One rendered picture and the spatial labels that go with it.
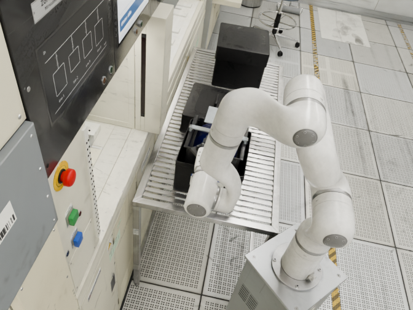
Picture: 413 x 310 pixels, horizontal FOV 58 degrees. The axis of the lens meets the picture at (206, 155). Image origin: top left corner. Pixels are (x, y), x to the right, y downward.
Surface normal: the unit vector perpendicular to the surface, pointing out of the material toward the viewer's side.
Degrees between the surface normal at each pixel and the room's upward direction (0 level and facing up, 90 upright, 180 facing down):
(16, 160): 90
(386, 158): 0
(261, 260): 0
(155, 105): 90
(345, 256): 0
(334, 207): 14
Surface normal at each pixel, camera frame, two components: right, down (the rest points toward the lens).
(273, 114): -0.79, 0.14
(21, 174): 0.98, 0.21
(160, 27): -0.16, 0.69
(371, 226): 0.13, -0.70
